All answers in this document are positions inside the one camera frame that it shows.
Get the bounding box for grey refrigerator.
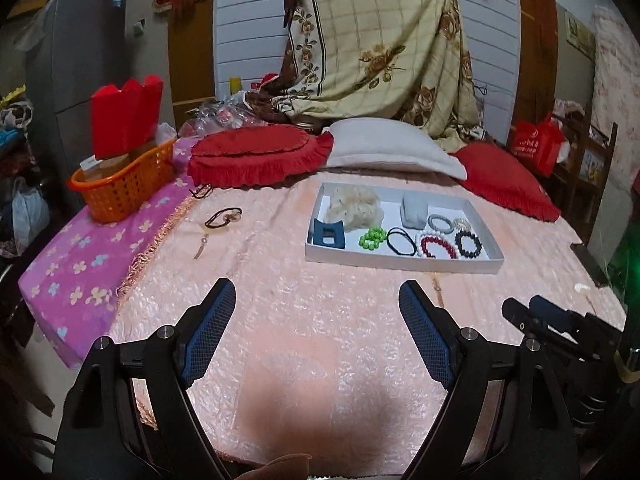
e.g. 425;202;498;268
20;0;138;206

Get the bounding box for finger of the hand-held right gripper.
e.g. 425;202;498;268
529;295;573;333
501;297;538;341

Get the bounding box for red pillow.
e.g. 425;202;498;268
450;141;562;222

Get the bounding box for pink bedspread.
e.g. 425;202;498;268
107;170;628;466

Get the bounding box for white pillow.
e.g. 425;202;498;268
320;117;468;181

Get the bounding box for pink floral mattress pad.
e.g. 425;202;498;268
17;137;201;368

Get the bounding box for red bead bracelet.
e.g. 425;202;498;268
420;235;458;261

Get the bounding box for white bead bracelet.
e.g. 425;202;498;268
415;230;458;261

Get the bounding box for orange plastic basket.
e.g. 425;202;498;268
67;137;178;224

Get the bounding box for cream fluffy scrunchie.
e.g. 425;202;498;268
325;185;385;232

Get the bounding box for red paper bag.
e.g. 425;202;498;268
90;75;163;158

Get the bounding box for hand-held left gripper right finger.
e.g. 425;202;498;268
399;280;581;480

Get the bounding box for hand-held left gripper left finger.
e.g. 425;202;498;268
52;278;237;480

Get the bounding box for blue hair claw clip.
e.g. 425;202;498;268
312;219;347;248

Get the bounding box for clear plastic bags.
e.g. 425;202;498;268
177;100;271;138

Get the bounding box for red shopping bag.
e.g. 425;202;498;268
510;112;568;178

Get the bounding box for cardboard box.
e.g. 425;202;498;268
80;152;136;183

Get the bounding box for red round fringed cushion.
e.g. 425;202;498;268
187;125;335;188

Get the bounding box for framed wall picture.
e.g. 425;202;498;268
565;10;598;58

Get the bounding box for white shallow tray box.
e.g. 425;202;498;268
305;181;505;275

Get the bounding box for green bead bracelet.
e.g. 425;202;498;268
359;227;386;251

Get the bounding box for wooden shelf rack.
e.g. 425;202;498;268
550;110;618;241

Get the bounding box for dark bead bracelet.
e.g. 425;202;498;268
454;230;483;260

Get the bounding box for floral beige blanket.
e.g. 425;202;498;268
245;0;488;143

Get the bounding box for black hair tie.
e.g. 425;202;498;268
386;227;418;257

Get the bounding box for white plastic bag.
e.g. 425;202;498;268
10;177;51;246

